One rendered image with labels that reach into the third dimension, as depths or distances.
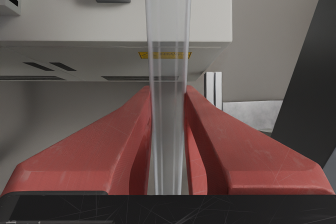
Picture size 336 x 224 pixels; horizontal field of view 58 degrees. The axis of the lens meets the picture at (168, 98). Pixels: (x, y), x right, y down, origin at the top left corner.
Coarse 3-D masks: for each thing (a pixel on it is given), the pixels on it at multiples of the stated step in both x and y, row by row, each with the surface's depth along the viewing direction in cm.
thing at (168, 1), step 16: (160, 0) 9; (176, 0) 9; (160, 16) 9; (176, 16) 9; (160, 32) 10; (176, 32) 10; (160, 48) 10; (176, 48) 10; (160, 64) 11; (176, 64) 11; (160, 80) 11; (176, 80) 11; (160, 96) 12; (176, 96) 12; (160, 112) 12; (176, 112) 12; (160, 128) 13; (176, 128) 13; (160, 144) 13; (176, 144) 13; (160, 160) 14; (176, 160) 14; (160, 176) 15; (176, 176) 15; (160, 192) 16; (176, 192) 16
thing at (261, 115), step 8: (224, 104) 105; (232, 104) 105; (240, 104) 105; (248, 104) 105; (256, 104) 105; (264, 104) 105; (272, 104) 105; (280, 104) 105; (232, 112) 105; (240, 112) 105; (248, 112) 105; (256, 112) 105; (264, 112) 105; (272, 112) 105; (240, 120) 105; (248, 120) 105; (256, 120) 105; (264, 120) 105; (272, 120) 105; (256, 128) 104; (264, 128) 102; (272, 128) 105
